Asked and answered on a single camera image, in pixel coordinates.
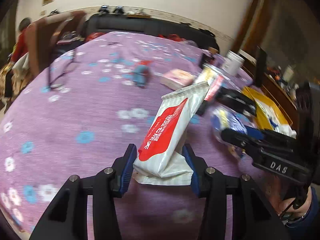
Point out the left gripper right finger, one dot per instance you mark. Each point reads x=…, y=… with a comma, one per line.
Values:
x=253, y=215

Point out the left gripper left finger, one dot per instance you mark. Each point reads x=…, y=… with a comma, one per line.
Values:
x=112, y=182

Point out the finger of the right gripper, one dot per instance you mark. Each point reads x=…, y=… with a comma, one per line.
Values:
x=253, y=143
x=270, y=137

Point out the blue white plastic bag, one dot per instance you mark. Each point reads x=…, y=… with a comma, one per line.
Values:
x=223, y=118

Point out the white red wipes pack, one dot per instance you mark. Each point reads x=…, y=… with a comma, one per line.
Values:
x=158, y=161

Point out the yellow rimmed white box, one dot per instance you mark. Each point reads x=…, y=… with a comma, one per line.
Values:
x=268, y=114

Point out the black foil pouch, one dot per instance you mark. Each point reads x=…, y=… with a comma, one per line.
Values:
x=230, y=98

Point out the black phone on stand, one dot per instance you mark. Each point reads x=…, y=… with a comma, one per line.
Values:
x=260, y=67

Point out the white plastic jar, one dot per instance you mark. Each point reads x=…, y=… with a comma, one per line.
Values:
x=232, y=64

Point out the colourful sheets bag far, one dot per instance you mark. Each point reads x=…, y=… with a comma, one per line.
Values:
x=215, y=79

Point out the purple floral tablecloth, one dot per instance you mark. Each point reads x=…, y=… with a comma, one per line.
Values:
x=81, y=128

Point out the red black small device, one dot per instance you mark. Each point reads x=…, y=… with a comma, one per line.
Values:
x=209, y=57

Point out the pink tissue pack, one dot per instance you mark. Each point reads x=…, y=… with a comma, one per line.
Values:
x=177, y=79

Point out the eyeglasses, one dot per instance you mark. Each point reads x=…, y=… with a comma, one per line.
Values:
x=63, y=48

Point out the blue red knitted toy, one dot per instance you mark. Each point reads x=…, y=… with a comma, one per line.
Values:
x=141, y=73

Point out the black leather sofa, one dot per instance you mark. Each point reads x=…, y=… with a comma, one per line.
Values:
x=148, y=26

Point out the person in red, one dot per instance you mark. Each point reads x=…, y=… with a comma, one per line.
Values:
x=21, y=47

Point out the brown armchair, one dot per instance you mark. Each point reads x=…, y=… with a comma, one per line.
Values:
x=42, y=35

